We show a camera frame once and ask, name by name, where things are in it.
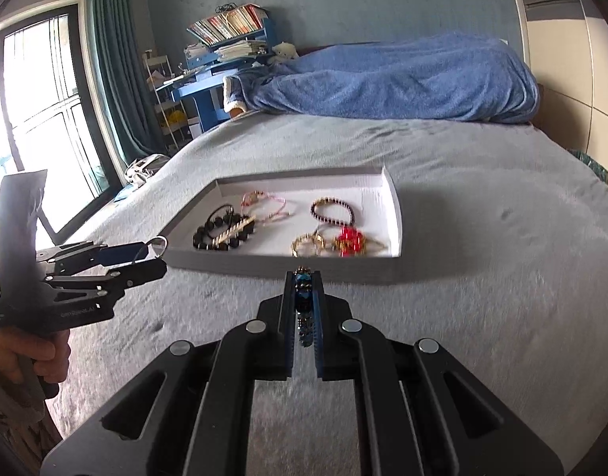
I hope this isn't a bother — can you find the cream padded headboard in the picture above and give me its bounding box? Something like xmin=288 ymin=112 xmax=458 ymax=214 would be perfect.
xmin=505 ymin=0 xmax=608 ymax=169

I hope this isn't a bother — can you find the person's left hand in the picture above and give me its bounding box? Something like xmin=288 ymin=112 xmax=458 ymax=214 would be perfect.
xmin=0 ymin=328 xmax=72 ymax=386

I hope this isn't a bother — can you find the blue fleece blanket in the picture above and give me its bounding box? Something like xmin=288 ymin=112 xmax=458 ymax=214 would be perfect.
xmin=224 ymin=31 xmax=540 ymax=125

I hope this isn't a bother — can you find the grey bed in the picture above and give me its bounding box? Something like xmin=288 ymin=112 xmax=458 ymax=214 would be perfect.
xmin=51 ymin=109 xmax=608 ymax=476

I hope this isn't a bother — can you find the white cardboard tray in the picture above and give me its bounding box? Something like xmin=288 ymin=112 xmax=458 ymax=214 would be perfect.
xmin=158 ymin=166 xmax=403 ymax=284

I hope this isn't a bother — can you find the white wire rack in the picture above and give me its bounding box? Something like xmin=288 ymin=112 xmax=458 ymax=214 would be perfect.
xmin=143 ymin=51 xmax=193 ymax=153

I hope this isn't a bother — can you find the silver ring bangle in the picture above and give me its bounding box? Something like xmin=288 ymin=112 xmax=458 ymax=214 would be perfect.
xmin=133 ymin=235 xmax=169 ymax=263

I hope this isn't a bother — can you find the pink cord bracelet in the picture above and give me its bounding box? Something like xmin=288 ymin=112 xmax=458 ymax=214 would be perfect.
xmin=241 ymin=190 xmax=295 ymax=224

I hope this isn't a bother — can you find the white bag on floor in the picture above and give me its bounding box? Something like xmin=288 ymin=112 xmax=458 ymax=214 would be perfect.
xmin=123 ymin=154 xmax=172 ymax=190

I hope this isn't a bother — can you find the teal curtain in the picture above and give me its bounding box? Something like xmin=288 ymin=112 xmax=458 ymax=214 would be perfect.
xmin=86 ymin=0 xmax=169 ymax=160

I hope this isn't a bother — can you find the gold bead bracelet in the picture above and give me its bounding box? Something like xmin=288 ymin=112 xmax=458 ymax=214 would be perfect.
xmin=291 ymin=230 xmax=327 ymax=258

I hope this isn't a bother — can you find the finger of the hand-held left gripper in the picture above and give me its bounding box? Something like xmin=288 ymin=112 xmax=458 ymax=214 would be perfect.
xmin=44 ymin=258 xmax=169 ymax=304
xmin=35 ymin=240 xmax=159 ymax=274

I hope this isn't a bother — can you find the stack of papers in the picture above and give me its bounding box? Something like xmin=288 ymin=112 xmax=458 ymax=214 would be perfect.
xmin=214 ymin=40 xmax=268 ymax=63

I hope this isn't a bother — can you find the gold bar clip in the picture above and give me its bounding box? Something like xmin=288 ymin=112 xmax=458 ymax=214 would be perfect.
xmin=211 ymin=214 xmax=258 ymax=247

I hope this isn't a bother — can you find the blue bead bracelet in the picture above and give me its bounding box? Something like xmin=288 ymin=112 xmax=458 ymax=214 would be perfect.
xmin=293 ymin=267 xmax=315 ymax=349

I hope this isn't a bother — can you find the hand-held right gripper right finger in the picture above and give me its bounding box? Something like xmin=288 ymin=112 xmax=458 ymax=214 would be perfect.
xmin=311 ymin=271 xmax=565 ymax=476

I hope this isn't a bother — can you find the window with black frame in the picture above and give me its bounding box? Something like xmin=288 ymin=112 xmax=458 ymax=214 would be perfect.
xmin=0 ymin=2 xmax=125 ymax=239

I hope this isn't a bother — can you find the dark bead bracelet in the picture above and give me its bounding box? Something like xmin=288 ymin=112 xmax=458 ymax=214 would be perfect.
xmin=192 ymin=202 xmax=256 ymax=251

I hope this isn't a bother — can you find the purple bead bracelet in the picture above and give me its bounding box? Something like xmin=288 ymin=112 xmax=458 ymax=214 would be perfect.
xmin=310 ymin=197 xmax=357 ymax=227

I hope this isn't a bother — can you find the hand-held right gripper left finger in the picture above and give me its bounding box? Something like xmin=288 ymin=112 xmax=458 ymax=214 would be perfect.
xmin=39 ymin=271 xmax=299 ymax=476

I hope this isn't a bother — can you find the row of books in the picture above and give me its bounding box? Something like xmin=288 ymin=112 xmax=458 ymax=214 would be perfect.
xmin=187 ymin=4 xmax=268 ymax=45

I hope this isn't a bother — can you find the teal patterned cloth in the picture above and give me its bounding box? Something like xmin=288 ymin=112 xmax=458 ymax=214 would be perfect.
xmin=572 ymin=149 xmax=608 ymax=185

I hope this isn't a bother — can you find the blue desk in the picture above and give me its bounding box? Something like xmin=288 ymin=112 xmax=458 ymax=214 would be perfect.
xmin=155 ymin=17 xmax=285 ymax=136

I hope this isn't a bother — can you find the red bead bracelet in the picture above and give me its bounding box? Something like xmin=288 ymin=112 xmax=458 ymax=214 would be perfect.
xmin=334 ymin=225 xmax=370 ymax=258

